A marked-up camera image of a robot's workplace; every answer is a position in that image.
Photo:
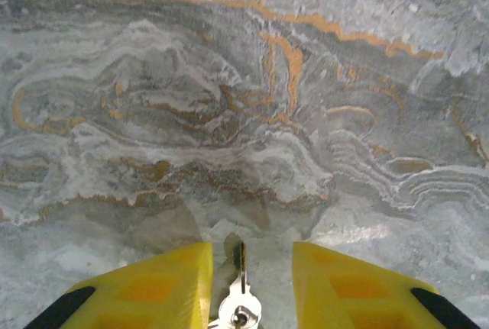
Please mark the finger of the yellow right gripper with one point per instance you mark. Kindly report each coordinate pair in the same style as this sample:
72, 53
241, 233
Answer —
351, 294

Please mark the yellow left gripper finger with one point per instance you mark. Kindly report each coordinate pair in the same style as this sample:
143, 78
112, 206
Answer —
153, 291

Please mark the silver key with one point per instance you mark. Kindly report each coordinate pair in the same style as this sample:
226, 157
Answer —
238, 304

